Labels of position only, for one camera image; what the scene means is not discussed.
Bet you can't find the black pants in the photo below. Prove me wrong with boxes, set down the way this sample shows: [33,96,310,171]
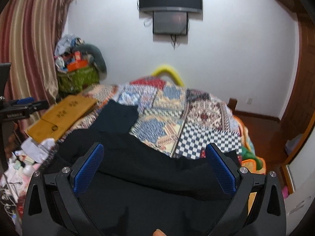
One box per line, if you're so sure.
[39,124,247,236]

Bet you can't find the bamboo lap desk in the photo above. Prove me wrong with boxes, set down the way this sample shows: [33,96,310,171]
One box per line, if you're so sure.
[26,95,98,143]

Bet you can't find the white crumpled cloth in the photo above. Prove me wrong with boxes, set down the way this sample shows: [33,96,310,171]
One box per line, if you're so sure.
[21,137,56,164]

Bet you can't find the green storage basket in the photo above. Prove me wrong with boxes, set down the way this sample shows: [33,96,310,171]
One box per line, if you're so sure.
[57,65,99,94]

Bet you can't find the orange box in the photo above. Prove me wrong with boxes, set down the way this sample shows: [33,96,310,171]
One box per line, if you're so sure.
[67,60,89,73]

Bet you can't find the striped red gold curtain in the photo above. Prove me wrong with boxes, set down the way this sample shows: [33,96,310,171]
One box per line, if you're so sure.
[0,0,77,138]

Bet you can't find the wooden wardrobe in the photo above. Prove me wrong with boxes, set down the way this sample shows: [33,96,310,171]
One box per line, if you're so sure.
[277,0,314,140]

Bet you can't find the grey plush toy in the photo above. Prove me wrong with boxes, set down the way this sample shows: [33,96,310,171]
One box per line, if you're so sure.
[71,44,107,74]

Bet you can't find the folded dark teal pants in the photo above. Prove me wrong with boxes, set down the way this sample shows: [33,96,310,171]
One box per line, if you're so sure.
[90,100,139,133]

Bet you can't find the patchwork patterned bedspread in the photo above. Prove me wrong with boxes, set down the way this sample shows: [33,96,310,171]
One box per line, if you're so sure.
[61,76,267,175]

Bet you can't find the yellow bed rail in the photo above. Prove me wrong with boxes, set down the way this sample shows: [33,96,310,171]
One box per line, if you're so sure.
[151,64,185,87]

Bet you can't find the small wall monitor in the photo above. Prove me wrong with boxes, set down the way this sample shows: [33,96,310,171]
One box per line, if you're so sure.
[153,11,188,36]

